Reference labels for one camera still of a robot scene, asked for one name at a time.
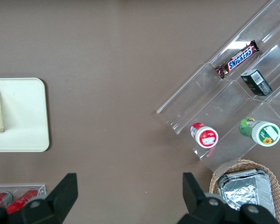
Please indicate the green cup white lid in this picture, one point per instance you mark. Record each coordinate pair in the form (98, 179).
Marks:
(263, 133)

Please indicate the clear acrylic stepped stand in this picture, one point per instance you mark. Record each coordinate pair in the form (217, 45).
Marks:
(200, 98)

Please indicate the tan wicker basket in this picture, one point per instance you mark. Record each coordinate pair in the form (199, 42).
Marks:
(276, 184)

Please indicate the aluminium foil container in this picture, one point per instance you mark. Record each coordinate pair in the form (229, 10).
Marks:
(245, 191)

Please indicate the clear acrylic bottle rack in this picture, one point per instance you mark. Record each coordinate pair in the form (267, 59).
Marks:
(42, 187)

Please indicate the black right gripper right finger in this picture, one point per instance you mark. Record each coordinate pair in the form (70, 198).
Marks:
(198, 207)

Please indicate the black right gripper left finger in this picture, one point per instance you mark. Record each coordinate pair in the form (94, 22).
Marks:
(58, 200)

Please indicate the snickers bar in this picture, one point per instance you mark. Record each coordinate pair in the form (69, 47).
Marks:
(238, 59)

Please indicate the cream rectangular tray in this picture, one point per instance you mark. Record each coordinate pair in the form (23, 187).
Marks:
(25, 116)

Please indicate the small black box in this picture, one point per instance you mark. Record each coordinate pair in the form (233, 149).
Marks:
(256, 81)

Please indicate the red cup white lid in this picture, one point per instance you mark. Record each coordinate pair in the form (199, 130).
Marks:
(206, 137)

